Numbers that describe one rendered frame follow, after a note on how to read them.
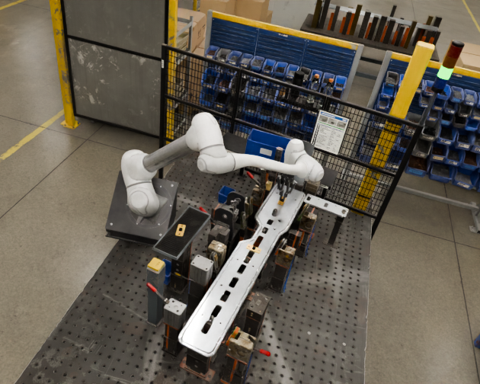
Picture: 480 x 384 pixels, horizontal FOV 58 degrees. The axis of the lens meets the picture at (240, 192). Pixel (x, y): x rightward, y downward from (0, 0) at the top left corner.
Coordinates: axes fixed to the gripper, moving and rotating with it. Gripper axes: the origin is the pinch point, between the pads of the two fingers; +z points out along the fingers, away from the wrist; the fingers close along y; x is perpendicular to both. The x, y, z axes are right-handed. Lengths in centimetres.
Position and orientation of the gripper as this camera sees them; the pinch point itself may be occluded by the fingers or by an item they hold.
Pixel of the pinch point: (283, 196)
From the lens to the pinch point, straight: 277.3
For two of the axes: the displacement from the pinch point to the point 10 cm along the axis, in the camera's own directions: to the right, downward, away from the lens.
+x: 4.0, -5.4, 7.4
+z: -1.3, 7.7, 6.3
